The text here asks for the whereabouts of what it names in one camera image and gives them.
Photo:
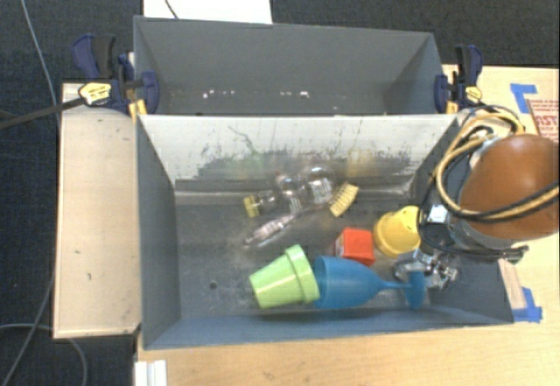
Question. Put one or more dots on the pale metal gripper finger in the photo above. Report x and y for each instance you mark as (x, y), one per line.
(407, 267)
(444, 275)

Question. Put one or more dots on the blue plastic goblet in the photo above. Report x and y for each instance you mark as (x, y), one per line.
(345, 283)

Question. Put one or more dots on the yellow plastic cup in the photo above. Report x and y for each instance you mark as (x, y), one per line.
(396, 231)

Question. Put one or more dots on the orange-red cube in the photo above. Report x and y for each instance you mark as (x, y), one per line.
(359, 244)

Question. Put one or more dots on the yellow brush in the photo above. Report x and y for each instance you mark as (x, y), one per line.
(343, 199)

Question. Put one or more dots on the large clear glass bulb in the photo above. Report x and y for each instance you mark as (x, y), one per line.
(318, 183)

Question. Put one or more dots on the green plastic cup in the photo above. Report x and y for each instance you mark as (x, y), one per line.
(280, 281)

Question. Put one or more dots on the small clear glass bulb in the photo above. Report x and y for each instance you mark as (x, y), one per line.
(289, 191)

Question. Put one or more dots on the clear bulb with yellow cap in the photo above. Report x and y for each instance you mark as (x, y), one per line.
(256, 205)

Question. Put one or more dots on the grey metal bin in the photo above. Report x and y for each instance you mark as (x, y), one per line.
(280, 65)

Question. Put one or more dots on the pale wood board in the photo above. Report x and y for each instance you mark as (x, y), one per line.
(96, 218)

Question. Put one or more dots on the black cylinder on white bracket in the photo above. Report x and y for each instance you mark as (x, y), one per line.
(514, 251)

